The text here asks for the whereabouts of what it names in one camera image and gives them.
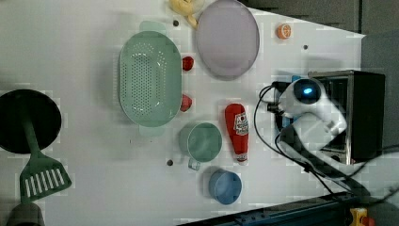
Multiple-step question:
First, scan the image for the silver toaster oven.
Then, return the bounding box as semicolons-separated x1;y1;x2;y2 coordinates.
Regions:
308;71;385;165

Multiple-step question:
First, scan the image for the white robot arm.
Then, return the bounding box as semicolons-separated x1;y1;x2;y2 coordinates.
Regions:
278;78;370;196

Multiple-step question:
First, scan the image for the red ketchup bottle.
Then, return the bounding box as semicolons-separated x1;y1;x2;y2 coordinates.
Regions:
225;104;248;165

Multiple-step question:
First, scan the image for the red toy fruit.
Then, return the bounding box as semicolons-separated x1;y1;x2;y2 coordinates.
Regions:
180;94;192;112

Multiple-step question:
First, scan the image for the grey cylinder object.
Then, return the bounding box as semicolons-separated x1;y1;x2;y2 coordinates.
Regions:
6;202;45;226

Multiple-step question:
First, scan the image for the blue metal frame rail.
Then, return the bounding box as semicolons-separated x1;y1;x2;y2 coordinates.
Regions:
180;192;359;226

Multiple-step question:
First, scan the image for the lavender round plate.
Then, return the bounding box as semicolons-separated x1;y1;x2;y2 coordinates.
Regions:
196;0;260;77

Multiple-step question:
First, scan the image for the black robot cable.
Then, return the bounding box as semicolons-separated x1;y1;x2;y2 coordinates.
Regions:
253;81;399;202

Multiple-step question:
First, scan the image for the blue plastic cup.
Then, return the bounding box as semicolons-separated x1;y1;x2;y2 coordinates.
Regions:
208;169;242;205

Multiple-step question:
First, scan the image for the green perforated colander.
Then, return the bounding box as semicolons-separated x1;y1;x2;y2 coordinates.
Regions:
120;21;183;137

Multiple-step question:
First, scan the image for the red toy strawberry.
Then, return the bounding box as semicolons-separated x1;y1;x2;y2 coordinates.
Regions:
183;56;194;71

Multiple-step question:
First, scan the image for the peeled toy banana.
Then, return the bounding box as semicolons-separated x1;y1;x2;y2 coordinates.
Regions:
169;0;205;29

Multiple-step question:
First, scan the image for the orange slice toy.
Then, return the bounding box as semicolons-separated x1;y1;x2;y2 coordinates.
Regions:
276;24;292;40

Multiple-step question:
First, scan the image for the green slotted spatula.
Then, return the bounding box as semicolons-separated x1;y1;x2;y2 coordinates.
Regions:
20;104;72;203

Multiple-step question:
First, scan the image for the black frying pan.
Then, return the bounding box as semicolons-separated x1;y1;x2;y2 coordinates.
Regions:
0;89;62;154

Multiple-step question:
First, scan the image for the green plastic mug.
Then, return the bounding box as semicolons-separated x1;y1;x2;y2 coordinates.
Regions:
179;122;222;171

